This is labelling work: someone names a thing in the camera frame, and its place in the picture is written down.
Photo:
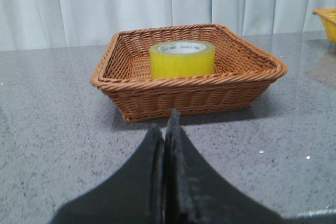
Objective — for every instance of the white curtain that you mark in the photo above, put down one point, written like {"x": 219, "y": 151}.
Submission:
{"x": 36, "y": 24}

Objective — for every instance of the brown wicker basket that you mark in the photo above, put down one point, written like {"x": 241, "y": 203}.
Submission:
{"x": 242, "y": 73}

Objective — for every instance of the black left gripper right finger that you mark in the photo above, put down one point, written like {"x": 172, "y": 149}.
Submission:
{"x": 196, "y": 193}

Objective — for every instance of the yellow wicker basket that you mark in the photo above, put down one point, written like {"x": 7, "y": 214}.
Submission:
{"x": 327, "y": 16}

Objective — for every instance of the yellow tape roll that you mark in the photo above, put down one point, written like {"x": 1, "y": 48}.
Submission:
{"x": 182, "y": 58}

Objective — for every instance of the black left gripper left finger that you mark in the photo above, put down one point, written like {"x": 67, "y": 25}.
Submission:
{"x": 133, "y": 194}

